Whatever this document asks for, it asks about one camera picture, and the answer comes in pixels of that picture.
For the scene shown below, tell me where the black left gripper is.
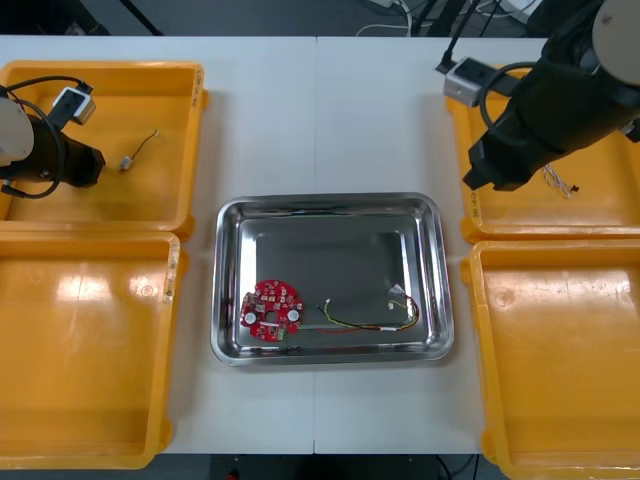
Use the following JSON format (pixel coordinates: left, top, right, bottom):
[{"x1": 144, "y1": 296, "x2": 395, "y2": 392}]
[{"x1": 58, "y1": 135, "x2": 108, "y2": 190}]

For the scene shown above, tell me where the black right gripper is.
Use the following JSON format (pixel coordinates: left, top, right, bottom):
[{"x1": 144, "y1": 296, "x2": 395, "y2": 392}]
[{"x1": 462, "y1": 117, "x2": 552, "y2": 194}]

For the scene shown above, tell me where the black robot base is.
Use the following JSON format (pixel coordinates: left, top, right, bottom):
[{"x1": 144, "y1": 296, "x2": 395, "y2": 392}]
[{"x1": 208, "y1": 453, "x2": 442, "y2": 480}]

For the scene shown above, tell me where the yellow-orange plastic bin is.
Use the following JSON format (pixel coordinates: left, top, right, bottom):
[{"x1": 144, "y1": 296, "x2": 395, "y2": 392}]
[
  {"x1": 443, "y1": 63, "x2": 640, "y2": 246},
  {"x1": 0, "y1": 230, "x2": 192, "y2": 472},
  {"x1": 0, "y1": 59, "x2": 211, "y2": 242},
  {"x1": 458, "y1": 238, "x2": 640, "y2": 480}
]

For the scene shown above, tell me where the steel tray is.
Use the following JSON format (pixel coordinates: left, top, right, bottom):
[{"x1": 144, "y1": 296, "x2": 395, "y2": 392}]
[{"x1": 209, "y1": 191, "x2": 456, "y2": 369}]

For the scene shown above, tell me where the round red circuit board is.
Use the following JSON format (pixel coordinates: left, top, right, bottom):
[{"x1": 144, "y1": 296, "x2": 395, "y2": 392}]
[{"x1": 240, "y1": 278, "x2": 306, "y2": 347}]

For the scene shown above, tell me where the small metal solenoid with cable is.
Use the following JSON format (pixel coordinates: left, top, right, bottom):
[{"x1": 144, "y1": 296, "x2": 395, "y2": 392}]
[{"x1": 117, "y1": 129, "x2": 161, "y2": 174}]

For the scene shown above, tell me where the white twisted wire harness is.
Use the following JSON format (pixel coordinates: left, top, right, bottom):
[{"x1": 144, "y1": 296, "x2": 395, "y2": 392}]
[{"x1": 540, "y1": 160, "x2": 581, "y2": 201}]

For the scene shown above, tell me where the white cable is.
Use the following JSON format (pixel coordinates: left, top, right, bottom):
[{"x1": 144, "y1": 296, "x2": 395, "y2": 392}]
[{"x1": 353, "y1": 8, "x2": 417, "y2": 39}]

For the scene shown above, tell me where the red green-yellow black wire harness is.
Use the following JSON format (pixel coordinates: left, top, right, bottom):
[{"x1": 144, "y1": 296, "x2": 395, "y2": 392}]
[{"x1": 315, "y1": 283, "x2": 422, "y2": 336}]

